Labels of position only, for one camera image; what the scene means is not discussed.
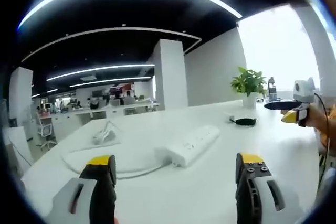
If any white desk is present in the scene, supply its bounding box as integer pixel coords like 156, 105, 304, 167
20, 99, 324, 224

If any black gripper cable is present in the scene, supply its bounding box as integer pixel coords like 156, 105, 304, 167
313, 92, 331, 183

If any white office chair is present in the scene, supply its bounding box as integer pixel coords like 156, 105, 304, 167
36, 113, 57, 152

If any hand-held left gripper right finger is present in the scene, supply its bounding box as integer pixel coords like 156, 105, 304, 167
235, 152, 287, 224

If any clear plastic bag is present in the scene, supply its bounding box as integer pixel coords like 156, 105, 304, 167
91, 120, 120, 146

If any white power strip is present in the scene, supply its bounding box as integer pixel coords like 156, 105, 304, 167
167, 125, 221, 168

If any white power strip cable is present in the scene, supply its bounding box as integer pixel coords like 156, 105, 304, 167
61, 149, 177, 180

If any black charger cable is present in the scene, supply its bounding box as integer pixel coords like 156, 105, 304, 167
234, 118, 257, 128

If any person's right hand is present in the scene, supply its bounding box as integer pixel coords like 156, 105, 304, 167
306, 107, 329, 137

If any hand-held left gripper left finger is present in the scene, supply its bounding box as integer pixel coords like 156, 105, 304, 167
52, 154, 117, 224

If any green potted plant white pot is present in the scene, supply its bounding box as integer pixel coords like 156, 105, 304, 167
230, 66, 268, 109

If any thin ceiling light strip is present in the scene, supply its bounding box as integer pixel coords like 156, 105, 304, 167
22, 26, 202, 62

